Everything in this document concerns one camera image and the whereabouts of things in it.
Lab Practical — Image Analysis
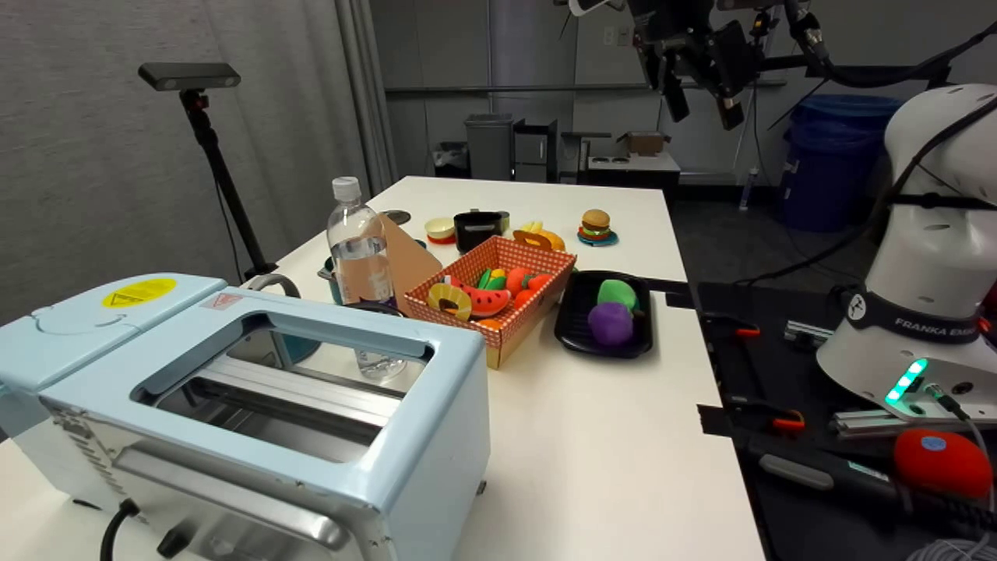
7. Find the black cable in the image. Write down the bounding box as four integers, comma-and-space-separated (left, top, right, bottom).
99, 499, 143, 561

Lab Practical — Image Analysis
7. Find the brown cardboard sheet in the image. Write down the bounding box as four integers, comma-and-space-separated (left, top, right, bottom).
379, 213, 444, 318

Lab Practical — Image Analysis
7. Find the orange checked cardboard box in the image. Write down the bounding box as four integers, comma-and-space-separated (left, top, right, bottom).
403, 235, 579, 370

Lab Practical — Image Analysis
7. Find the grey trash bin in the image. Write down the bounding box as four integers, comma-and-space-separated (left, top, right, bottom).
464, 113, 516, 182

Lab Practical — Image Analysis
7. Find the short aluminium rail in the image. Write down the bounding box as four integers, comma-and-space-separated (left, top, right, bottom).
782, 319, 839, 348

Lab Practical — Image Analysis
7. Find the watermelon slice plush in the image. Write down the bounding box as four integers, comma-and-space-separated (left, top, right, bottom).
459, 284, 513, 319

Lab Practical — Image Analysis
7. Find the black plastic tray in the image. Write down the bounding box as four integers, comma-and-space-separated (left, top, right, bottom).
553, 269, 654, 361

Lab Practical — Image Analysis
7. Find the teal pot with grey handle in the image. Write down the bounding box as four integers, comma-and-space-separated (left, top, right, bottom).
243, 257, 348, 367

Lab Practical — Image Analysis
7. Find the grey curtain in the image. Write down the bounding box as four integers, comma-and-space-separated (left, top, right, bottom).
0, 0, 400, 324

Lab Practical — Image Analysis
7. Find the yellow pineapple slice plush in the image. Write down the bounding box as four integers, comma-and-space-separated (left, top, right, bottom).
426, 282, 474, 323

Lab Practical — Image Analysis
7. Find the blue barrel bin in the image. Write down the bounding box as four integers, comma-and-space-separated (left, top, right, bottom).
781, 94, 906, 234

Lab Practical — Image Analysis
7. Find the clear plastic water bottle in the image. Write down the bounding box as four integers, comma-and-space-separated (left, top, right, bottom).
326, 176, 410, 383

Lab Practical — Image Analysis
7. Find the black handheld tool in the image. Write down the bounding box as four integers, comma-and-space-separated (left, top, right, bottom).
746, 441, 997, 540

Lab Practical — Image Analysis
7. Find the black toy pot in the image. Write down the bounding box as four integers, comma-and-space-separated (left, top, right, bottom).
453, 209, 512, 255

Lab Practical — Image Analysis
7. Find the red foam ball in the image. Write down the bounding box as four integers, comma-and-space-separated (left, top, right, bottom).
893, 428, 995, 501

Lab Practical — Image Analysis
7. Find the long aluminium rail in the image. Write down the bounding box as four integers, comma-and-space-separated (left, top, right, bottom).
828, 408, 997, 438

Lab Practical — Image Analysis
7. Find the black cabinet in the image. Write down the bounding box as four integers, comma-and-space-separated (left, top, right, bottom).
512, 118, 559, 185

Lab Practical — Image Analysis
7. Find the orange and black clamp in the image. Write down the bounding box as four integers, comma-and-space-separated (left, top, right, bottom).
703, 311, 762, 340
723, 396, 808, 435

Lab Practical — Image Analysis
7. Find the purple plush toy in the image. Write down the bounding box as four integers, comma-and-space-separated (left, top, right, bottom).
587, 301, 636, 348

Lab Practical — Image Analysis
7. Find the bin with white bag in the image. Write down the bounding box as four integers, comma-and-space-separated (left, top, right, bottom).
432, 141, 469, 179

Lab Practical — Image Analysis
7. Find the green plush toy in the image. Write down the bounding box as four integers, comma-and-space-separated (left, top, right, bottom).
596, 278, 642, 315

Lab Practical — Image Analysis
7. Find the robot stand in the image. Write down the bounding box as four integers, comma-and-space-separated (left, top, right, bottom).
645, 277, 997, 561

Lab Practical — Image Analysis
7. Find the coil of grey cable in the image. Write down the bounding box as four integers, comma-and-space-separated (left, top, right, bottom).
906, 533, 997, 561

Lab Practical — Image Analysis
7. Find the light blue toaster oven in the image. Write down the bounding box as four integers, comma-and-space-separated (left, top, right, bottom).
0, 272, 492, 561

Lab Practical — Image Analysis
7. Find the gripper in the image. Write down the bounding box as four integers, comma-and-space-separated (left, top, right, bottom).
627, 0, 758, 132

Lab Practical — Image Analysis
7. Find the orange toy croissant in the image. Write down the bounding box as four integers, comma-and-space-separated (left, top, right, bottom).
512, 228, 568, 253

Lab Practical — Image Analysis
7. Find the toy stove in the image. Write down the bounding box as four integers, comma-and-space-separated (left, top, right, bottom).
583, 151, 682, 197

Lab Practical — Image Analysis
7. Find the camera on mount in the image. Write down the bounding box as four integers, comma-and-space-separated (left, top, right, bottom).
138, 62, 302, 283

